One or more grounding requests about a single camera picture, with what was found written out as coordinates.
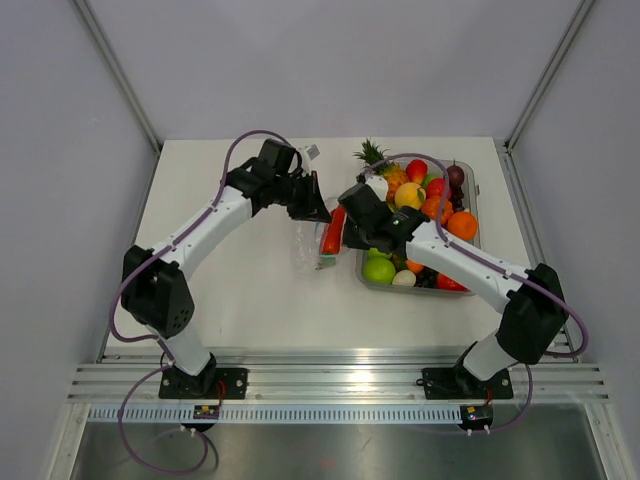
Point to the right aluminium frame post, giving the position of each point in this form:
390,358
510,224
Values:
559,54

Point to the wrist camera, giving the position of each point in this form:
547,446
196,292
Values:
309,152
379,185

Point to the red pomegranate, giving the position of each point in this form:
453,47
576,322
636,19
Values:
438,187

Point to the large orange fruit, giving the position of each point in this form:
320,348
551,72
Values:
463,224

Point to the white egg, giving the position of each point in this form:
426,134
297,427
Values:
404,278

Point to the yellow peach with leaf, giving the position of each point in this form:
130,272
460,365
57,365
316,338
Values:
410,194

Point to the pineapple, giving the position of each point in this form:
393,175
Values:
374,156

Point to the aluminium frame post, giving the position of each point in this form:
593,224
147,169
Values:
99,38
559,54

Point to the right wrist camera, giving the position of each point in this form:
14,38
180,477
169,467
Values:
379,185

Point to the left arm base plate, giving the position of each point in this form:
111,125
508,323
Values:
228,383

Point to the left aluminium frame post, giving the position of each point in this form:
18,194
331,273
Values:
99,38

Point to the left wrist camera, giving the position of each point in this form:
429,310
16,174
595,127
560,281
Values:
309,152

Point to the red chili pepper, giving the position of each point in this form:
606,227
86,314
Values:
320,233

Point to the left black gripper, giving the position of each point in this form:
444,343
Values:
313,207

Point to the clear plastic food bin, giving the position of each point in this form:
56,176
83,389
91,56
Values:
470,203

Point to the clear zip top bag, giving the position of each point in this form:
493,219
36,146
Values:
304,254

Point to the dark grape bunch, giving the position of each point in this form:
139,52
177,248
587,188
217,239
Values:
426,279

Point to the orange carrot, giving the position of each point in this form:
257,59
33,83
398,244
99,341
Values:
332,239

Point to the green apple front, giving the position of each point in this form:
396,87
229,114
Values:
379,270

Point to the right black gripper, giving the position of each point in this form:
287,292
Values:
349,238

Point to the white slotted cable duct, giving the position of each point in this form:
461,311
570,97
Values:
277,414

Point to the purple passion fruit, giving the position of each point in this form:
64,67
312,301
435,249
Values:
456,175

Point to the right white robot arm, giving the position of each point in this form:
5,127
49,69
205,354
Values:
529,301

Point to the aluminium mounting rail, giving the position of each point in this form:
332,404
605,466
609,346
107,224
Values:
334,376

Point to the purple grape bunch top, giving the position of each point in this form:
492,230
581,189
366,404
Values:
457,197

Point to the red apple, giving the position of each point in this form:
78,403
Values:
416,171

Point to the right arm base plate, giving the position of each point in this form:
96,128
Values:
451,383

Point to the red tomato with leaves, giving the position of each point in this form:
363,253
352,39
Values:
445,283

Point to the green apple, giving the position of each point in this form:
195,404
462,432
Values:
375,253
379,270

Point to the orange mini pumpkin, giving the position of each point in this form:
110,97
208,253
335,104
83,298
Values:
440,207

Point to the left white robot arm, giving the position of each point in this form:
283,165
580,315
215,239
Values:
155,289

